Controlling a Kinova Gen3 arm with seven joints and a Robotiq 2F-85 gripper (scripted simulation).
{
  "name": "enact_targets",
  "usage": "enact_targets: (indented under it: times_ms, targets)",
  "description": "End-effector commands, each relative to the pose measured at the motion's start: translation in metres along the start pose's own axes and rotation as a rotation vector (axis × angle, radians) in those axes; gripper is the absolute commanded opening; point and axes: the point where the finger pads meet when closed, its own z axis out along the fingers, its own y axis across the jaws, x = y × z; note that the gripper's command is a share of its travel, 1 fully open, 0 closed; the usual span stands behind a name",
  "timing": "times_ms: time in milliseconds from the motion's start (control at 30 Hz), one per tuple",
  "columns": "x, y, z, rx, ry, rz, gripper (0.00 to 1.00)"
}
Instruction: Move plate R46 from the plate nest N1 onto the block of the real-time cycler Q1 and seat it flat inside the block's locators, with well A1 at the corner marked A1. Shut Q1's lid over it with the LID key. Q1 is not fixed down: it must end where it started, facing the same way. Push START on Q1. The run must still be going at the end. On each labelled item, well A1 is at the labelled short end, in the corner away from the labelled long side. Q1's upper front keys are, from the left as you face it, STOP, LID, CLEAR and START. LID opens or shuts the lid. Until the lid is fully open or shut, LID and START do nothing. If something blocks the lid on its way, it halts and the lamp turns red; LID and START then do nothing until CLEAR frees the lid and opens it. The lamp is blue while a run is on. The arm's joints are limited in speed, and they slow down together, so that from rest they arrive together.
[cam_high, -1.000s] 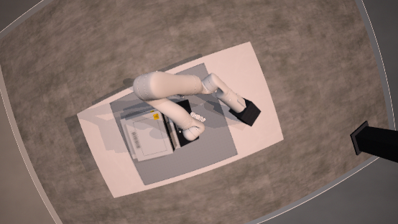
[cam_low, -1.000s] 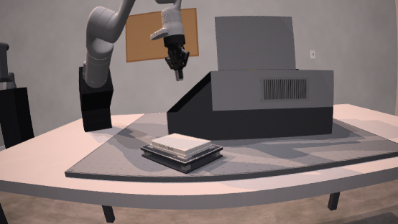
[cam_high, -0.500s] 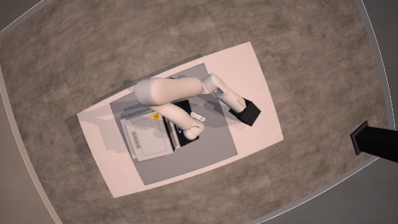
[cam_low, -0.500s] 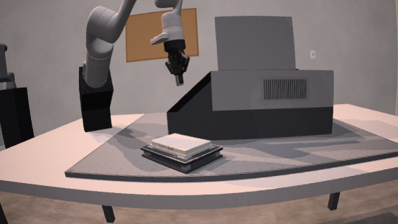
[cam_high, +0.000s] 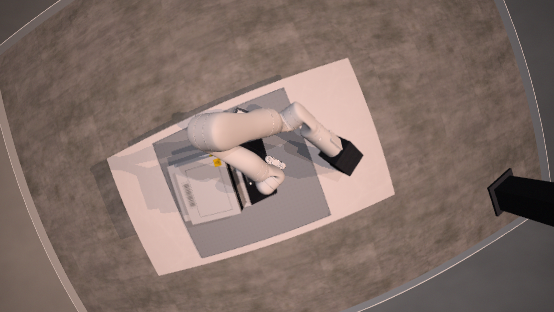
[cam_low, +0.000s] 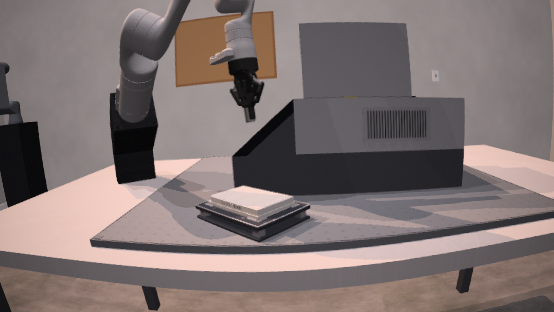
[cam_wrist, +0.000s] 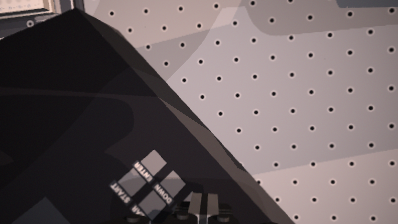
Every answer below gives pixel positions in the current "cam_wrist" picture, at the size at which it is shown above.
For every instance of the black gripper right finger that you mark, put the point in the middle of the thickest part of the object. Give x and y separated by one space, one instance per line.
217 213

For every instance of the dark grey benchtop machine with lid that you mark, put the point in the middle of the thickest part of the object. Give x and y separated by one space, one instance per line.
90 132

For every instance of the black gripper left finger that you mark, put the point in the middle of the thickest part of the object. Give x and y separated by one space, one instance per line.
186 212

